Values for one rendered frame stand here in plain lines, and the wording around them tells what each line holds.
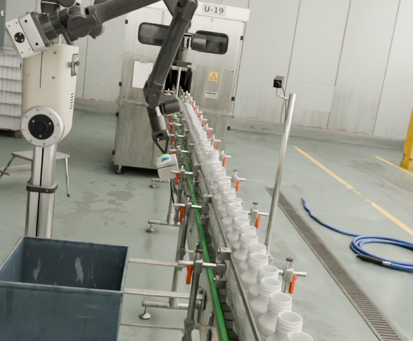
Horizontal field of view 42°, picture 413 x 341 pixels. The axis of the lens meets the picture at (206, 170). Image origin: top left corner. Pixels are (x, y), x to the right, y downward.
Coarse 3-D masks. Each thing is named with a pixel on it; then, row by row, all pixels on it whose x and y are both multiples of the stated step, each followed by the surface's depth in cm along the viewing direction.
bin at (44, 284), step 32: (32, 256) 156; (64, 256) 157; (96, 256) 158; (128, 256) 150; (0, 288) 125; (32, 288) 126; (64, 288) 126; (96, 288) 160; (128, 288) 135; (0, 320) 127; (32, 320) 128; (64, 320) 129; (96, 320) 129
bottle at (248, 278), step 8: (256, 256) 105; (264, 256) 104; (248, 264) 104; (256, 264) 102; (264, 264) 102; (248, 272) 103; (256, 272) 102; (240, 280) 104; (248, 280) 102; (256, 280) 102; (248, 288) 102; (240, 296) 104; (240, 304) 104; (240, 312) 104; (240, 320) 104; (232, 328) 106; (240, 328) 104
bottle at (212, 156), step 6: (210, 150) 192; (216, 150) 194; (210, 156) 192; (216, 156) 192; (204, 162) 193; (210, 162) 191; (204, 168) 193; (210, 168) 191; (204, 174) 193; (204, 186) 194
